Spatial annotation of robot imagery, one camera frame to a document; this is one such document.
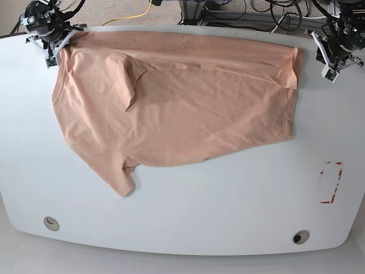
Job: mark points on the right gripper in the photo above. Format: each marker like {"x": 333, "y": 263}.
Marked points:
{"x": 42, "y": 17}

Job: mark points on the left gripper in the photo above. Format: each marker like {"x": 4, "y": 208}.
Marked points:
{"x": 340, "y": 44}

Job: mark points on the peach t-shirt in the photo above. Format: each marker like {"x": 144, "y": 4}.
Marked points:
{"x": 167, "y": 99}

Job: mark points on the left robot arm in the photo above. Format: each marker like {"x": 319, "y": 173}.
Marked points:
{"x": 351, "y": 14}

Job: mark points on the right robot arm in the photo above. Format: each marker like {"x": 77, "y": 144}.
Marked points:
{"x": 44, "y": 20}

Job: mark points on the red tape rectangle marking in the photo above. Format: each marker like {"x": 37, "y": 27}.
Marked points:
{"x": 329, "y": 180}

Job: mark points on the right table grommet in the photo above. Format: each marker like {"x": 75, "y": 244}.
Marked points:
{"x": 301, "y": 237}

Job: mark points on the table grommet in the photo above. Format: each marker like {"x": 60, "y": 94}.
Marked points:
{"x": 51, "y": 223}
{"x": 301, "y": 237}

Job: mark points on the left table grommet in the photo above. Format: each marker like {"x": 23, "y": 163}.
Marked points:
{"x": 51, "y": 223}

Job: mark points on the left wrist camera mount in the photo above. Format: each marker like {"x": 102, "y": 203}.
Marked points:
{"x": 334, "y": 65}

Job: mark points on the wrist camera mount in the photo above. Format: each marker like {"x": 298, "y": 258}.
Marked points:
{"x": 57, "y": 45}
{"x": 334, "y": 65}

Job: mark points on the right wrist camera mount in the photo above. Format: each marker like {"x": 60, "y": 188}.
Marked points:
{"x": 57, "y": 45}

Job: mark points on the aluminium frame stand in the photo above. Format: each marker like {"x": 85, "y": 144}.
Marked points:
{"x": 192, "y": 13}

